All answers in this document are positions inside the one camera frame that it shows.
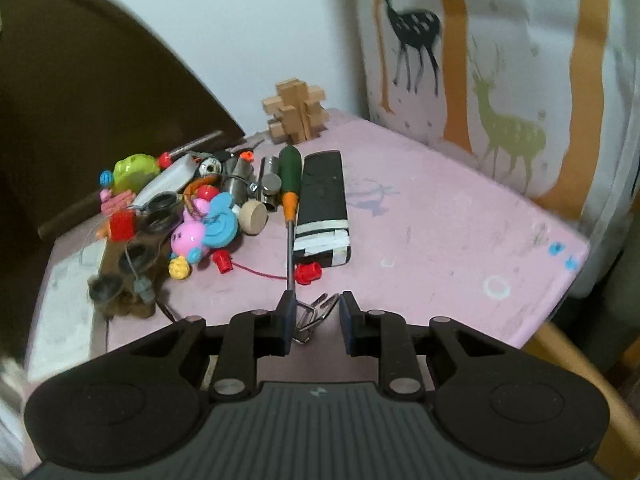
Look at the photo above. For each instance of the green plastic toy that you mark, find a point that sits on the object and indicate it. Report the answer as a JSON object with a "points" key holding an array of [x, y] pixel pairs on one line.
{"points": [[134, 170]]}

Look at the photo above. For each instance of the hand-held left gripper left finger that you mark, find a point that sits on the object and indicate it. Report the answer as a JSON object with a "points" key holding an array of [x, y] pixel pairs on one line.
{"points": [[286, 331]]}

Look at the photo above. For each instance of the white knife blade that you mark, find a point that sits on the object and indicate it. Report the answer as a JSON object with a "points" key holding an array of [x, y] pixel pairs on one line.
{"points": [[167, 181]]}

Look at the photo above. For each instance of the dark brown chair back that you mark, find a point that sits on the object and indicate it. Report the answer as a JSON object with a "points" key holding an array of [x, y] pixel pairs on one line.
{"points": [[75, 110]]}

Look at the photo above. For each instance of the dark brown stick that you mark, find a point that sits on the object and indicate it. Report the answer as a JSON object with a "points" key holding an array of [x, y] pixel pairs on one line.
{"points": [[70, 215]]}

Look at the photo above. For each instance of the red plastic cube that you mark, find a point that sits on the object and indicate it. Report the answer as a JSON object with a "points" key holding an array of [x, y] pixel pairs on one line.
{"points": [[122, 225]]}

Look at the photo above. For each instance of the brown block with suction cups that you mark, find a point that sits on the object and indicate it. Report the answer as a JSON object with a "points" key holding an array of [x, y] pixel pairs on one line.
{"points": [[125, 280]]}

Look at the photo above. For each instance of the black remote control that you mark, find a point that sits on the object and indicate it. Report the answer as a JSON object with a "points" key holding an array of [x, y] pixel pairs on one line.
{"points": [[323, 200]]}

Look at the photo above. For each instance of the pink ridged toy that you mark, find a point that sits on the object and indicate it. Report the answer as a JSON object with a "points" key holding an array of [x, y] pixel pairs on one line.
{"points": [[118, 202]]}

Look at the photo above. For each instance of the metal cylinder with orange top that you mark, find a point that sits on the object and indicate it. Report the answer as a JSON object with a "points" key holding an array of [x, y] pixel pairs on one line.
{"points": [[237, 176]]}

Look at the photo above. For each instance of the round wooden knob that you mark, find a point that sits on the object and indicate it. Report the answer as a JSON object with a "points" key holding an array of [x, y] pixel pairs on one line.
{"points": [[253, 218]]}

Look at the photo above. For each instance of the red plastic cap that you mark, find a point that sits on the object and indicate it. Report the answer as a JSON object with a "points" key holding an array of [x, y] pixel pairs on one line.
{"points": [[306, 273], [223, 261]]}

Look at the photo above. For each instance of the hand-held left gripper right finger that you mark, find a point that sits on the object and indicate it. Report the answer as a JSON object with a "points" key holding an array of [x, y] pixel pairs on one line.
{"points": [[348, 329]]}

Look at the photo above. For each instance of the wooden burr puzzle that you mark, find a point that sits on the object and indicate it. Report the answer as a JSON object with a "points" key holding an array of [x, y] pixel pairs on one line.
{"points": [[295, 115]]}

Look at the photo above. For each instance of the dark metal rod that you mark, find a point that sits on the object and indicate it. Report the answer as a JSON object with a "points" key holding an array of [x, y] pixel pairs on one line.
{"points": [[197, 143]]}

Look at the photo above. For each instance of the wooden table leg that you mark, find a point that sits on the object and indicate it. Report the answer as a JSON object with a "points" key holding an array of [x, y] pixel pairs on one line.
{"points": [[580, 370]]}

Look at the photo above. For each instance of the silver metal socket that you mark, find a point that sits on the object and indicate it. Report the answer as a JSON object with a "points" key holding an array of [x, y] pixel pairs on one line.
{"points": [[270, 186]]}

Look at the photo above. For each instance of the yellow plastic bead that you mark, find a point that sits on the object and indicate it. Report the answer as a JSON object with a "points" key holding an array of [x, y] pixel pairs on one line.
{"points": [[179, 268]]}

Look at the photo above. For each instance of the deer printed curtain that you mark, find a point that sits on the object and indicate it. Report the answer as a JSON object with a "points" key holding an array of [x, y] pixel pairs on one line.
{"points": [[500, 75]]}

